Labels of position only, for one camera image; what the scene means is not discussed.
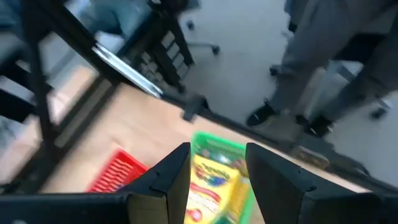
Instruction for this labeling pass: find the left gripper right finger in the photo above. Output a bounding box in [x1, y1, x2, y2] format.
[245, 142, 398, 224]

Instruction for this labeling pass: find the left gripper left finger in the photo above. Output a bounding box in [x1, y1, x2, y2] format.
[0, 142, 192, 224]

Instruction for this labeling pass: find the red plastic basket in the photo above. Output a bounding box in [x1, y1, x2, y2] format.
[86, 148, 149, 194]

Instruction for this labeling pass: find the green plastic basket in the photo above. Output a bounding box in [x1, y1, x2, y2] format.
[183, 130, 259, 224]

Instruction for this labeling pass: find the office chair wheel base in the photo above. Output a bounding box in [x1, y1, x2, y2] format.
[185, 18, 221, 56]

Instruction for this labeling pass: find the black drawer cabinet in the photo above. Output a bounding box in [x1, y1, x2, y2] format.
[124, 9, 196, 95]

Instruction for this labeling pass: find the person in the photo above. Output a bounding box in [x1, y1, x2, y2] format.
[245, 0, 398, 138]

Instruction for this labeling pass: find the silver metal bracket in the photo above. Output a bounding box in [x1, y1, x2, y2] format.
[92, 43, 164, 99]

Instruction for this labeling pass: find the black aluminium table frame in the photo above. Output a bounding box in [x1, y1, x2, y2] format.
[0, 0, 398, 195]

